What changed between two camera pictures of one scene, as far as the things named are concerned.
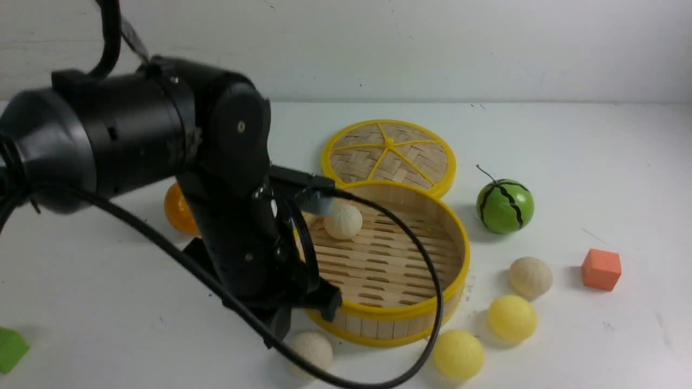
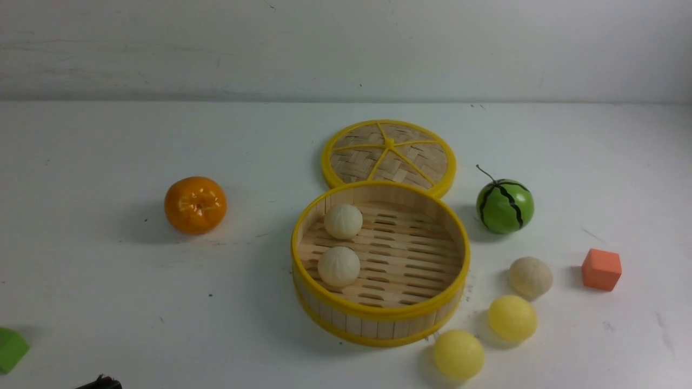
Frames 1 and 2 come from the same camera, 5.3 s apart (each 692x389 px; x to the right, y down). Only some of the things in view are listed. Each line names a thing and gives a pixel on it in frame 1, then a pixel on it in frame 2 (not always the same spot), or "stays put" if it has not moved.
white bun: [345, 222] stays put
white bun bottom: [314, 347] to [339, 267]
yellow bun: [458, 354] stays put
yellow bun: [512, 317] stays put
